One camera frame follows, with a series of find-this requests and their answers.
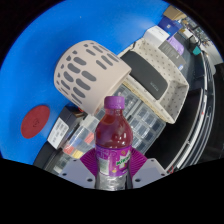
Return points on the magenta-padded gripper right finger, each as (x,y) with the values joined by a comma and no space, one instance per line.
(151,171)

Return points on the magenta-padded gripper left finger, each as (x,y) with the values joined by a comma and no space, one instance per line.
(77,173)

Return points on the clear bottle with purple cap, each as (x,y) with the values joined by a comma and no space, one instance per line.
(113,133)

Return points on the clear small-parts drawer cabinet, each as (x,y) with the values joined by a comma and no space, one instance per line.
(128,100)
(148,128)
(61,163)

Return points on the clear box with coloured parts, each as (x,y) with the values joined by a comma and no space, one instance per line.
(80,141)

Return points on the black box with white label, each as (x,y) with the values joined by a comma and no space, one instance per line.
(59,131)

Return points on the flat round red coaster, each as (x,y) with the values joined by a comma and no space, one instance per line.
(35,121)

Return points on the white perforated basket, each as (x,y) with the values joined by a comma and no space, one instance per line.
(176,100)

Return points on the black flat device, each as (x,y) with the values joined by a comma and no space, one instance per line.
(145,75)

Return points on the beige perforated cup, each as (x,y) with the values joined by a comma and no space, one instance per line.
(86,73)

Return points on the dark grey box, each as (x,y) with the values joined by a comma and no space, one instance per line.
(171,55)

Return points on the purple box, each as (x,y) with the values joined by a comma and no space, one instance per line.
(175,45)

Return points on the teal device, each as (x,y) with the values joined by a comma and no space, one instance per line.
(196,50)

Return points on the blue box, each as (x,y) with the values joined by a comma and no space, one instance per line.
(170,25)

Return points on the brown cardboard box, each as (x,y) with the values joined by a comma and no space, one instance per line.
(175,12)

